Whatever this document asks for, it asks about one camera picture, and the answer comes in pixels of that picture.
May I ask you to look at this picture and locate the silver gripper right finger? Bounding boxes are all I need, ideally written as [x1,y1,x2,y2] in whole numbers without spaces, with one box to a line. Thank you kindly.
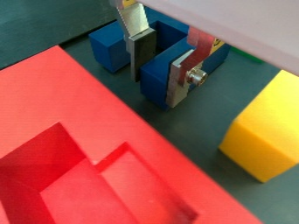
[166,27,215,108]

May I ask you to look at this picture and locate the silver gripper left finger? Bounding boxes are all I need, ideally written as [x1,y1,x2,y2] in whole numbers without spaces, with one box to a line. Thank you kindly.
[110,0,156,82]

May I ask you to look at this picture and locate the blue U-shaped block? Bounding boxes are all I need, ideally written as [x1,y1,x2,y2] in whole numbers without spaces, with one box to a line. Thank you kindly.
[88,7,230,109]

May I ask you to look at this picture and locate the yellow long bar block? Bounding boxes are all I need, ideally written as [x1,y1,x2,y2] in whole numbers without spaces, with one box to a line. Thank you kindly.
[219,71,299,182]

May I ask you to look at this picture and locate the red base block with slots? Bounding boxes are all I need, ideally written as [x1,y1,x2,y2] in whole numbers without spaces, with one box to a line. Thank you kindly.
[0,47,262,224]

